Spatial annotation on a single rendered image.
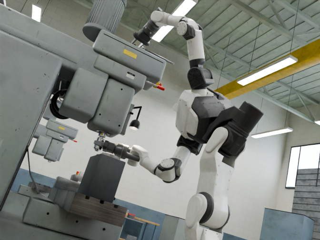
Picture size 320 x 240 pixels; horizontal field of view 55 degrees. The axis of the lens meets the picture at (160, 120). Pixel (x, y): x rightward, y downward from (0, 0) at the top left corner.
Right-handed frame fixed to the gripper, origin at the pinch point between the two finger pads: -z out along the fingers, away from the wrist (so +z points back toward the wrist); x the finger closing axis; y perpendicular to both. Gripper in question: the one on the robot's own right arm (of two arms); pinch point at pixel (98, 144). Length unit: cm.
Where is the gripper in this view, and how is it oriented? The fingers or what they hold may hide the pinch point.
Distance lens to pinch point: 189.9
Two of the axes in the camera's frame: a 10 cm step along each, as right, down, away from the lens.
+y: -2.6, 9.1, -3.1
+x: 1.7, -2.7, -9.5
